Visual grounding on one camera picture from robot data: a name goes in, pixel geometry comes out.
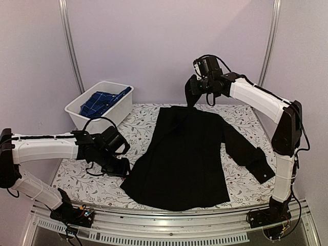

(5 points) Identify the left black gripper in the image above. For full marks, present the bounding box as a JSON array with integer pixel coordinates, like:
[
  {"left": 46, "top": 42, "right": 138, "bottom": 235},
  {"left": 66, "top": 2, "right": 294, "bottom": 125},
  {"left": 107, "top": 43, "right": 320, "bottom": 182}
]
[{"left": 95, "top": 149, "right": 132, "bottom": 179}]

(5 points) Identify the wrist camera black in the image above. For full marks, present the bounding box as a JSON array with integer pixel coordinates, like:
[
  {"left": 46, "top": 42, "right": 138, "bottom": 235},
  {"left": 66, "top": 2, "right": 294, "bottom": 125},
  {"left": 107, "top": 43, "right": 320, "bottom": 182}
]
[
  {"left": 100, "top": 126, "right": 130, "bottom": 155},
  {"left": 193, "top": 54, "right": 223, "bottom": 78}
]

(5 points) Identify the left aluminium corner post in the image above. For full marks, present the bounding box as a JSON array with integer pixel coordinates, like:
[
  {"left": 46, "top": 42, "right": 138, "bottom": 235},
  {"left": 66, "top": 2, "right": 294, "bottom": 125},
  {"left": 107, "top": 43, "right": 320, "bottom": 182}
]
[{"left": 58, "top": 0, "right": 85, "bottom": 94}]

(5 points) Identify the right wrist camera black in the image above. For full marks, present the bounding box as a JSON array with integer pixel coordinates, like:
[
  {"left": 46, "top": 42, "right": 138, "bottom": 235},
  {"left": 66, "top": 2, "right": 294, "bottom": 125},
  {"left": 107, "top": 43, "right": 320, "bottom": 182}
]
[{"left": 193, "top": 54, "right": 223, "bottom": 78}]

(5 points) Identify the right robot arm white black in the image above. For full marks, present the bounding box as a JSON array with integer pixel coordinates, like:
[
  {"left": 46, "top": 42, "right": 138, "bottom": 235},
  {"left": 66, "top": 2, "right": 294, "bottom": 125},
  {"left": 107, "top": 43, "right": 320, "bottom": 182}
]
[{"left": 184, "top": 72, "right": 305, "bottom": 223}]

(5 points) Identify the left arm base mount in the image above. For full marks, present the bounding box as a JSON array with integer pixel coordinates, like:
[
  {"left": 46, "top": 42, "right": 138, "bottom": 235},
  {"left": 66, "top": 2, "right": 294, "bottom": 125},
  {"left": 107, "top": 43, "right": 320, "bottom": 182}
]
[{"left": 50, "top": 199, "right": 95, "bottom": 228}]

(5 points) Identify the aluminium front rail frame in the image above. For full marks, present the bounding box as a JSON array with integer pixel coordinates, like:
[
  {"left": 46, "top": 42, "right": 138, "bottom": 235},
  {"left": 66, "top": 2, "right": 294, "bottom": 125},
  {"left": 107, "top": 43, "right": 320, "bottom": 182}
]
[{"left": 22, "top": 199, "right": 323, "bottom": 245}]

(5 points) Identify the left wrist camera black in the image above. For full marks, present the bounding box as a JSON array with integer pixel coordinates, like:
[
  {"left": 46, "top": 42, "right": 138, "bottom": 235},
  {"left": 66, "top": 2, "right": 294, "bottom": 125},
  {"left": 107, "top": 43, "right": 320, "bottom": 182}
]
[{"left": 100, "top": 126, "right": 130, "bottom": 155}]

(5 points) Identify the floral patterned tablecloth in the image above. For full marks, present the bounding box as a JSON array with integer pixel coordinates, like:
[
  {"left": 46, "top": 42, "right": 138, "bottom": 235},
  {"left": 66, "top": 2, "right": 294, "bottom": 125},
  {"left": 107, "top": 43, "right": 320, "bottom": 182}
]
[{"left": 52, "top": 104, "right": 276, "bottom": 211}]

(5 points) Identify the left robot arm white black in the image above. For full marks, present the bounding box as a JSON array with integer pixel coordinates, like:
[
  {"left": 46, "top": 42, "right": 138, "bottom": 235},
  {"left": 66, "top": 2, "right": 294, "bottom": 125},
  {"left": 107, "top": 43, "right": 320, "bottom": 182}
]
[{"left": 1, "top": 127, "right": 131, "bottom": 222}]

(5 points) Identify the black long sleeve shirt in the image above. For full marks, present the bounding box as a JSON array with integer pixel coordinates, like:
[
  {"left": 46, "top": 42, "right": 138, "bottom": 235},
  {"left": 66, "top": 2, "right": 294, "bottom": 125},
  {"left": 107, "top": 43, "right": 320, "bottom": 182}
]
[{"left": 120, "top": 82, "right": 275, "bottom": 211}]

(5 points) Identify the blue plaid shirt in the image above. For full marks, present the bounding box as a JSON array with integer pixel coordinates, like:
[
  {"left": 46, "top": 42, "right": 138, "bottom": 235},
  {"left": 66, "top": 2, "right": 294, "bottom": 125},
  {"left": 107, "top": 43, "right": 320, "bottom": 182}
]
[{"left": 79, "top": 87, "right": 132, "bottom": 119}]

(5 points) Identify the right aluminium corner post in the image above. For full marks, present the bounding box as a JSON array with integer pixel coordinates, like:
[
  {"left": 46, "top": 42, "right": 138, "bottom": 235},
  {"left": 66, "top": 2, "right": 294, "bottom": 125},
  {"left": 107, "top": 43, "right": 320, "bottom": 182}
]
[{"left": 258, "top": 0, "right": 281, "bottom": 87}]

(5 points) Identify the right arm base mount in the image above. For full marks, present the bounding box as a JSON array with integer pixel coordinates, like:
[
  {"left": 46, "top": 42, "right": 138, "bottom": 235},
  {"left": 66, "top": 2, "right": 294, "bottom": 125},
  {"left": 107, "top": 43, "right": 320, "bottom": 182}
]
[{"left": 246, "top": 203, "right": 292, "bottom": 228}]

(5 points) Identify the aluminium corner post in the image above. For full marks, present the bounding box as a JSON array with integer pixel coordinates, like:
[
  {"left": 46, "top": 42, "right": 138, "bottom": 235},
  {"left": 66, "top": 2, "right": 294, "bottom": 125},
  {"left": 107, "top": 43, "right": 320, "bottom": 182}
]
[
  {"left": 58, "top": 0, "right": 85, "bottom": 94},
  {"left": 258, "top": 0, "right": 281, "bottom": 87}
]

